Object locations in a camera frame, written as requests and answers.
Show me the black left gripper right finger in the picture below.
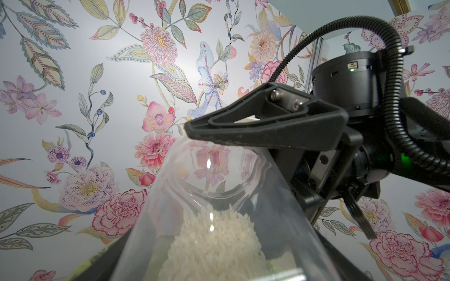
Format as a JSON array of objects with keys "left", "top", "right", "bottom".
[{"left": 316, "top": 232, "right": 371, "bottom": 281}]

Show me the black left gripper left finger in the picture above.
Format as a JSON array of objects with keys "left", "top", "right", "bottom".
[{"left": 68, "top": 231, "right": 131, "bottom": 281}]

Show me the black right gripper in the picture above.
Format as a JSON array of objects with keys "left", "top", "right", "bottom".
[{"left": 185, "top": 83, "right": 382, "bottom": 225}]

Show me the rice jar beige lid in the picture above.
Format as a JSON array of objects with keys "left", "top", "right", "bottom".
[{"left": 111, "top": 136, "right": 339, "bottom": 281}]

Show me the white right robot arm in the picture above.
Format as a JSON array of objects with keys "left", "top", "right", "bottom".
[{"left": 185, "top": 16, "right": 450, "bottom": 239}]

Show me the aluminium corner post right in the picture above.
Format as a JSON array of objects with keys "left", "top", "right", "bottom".
[{"left": 305, "top": 37, "right": 324, "bottom": 94}]

